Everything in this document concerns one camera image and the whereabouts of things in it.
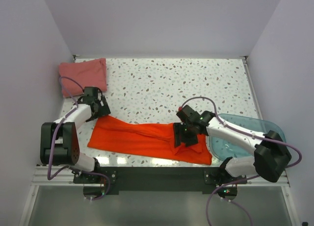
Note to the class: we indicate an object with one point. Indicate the folded pink t shirt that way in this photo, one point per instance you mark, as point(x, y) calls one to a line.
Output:
point(87, 74)

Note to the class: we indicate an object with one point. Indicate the orange t shirt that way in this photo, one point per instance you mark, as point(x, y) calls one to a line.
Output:
point(151, 140)

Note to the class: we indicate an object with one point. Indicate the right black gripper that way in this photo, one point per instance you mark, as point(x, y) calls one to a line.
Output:
point(177, 130)

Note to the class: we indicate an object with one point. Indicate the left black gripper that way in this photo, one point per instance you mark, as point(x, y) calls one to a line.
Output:
point(104, 109)

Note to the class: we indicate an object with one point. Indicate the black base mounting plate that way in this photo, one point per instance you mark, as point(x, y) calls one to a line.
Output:
point(155, 179)

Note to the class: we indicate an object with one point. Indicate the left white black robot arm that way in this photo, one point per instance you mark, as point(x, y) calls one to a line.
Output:
point(59, 143)

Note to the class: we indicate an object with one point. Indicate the clear blue plastic bin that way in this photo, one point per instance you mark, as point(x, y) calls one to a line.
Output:
point(237, 135)

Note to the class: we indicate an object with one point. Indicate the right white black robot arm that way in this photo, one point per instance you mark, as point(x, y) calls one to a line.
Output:
point(268, 155)

